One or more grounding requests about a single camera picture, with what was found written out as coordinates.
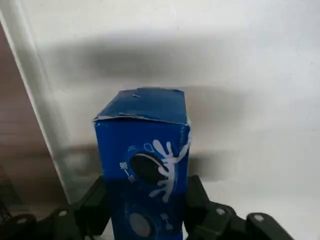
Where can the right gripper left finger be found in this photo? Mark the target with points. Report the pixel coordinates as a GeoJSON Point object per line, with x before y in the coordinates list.
{"type": "Point", "coordinates": [85, 215]}

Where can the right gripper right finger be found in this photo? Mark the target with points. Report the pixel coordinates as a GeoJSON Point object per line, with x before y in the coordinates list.
{"type": "Point", "coordinates": [215, 222]}

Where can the blue Oreo cookie box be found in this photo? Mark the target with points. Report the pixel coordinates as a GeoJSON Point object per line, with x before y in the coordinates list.
{"type": "Point", "coordinates": [142, 150]}

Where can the white plastic tray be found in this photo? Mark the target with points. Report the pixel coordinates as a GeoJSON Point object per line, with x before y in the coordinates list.
{"type": "Point", "coordinates": [250, 62]}

